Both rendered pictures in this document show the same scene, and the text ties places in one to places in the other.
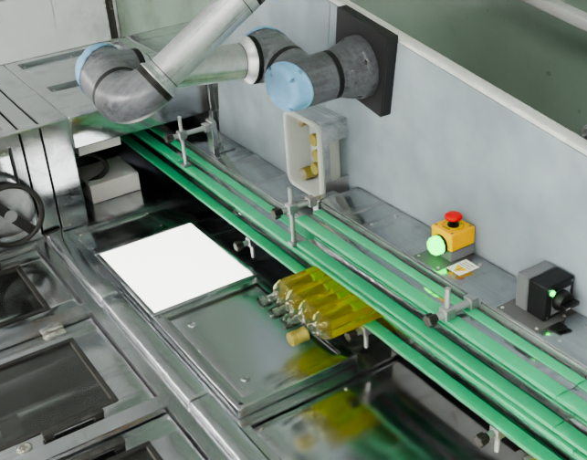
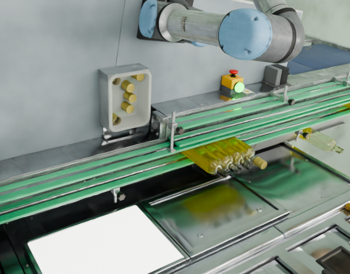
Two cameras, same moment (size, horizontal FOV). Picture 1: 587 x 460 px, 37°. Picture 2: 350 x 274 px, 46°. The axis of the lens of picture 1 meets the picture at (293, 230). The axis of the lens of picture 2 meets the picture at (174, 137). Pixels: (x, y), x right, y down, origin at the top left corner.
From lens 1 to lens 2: 2.55 m
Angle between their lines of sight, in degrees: 81
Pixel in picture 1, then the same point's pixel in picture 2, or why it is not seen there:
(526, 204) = not seen: hidden behind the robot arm
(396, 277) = (250, 107)
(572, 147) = not seen: hidden behind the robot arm
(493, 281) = (257, 87)
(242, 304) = (174, 211)
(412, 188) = (192, 78)
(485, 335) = (294, 96)
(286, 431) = (289, 202)
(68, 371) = not seen: outside the picture
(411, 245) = (225, 98)
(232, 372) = (253, 215)
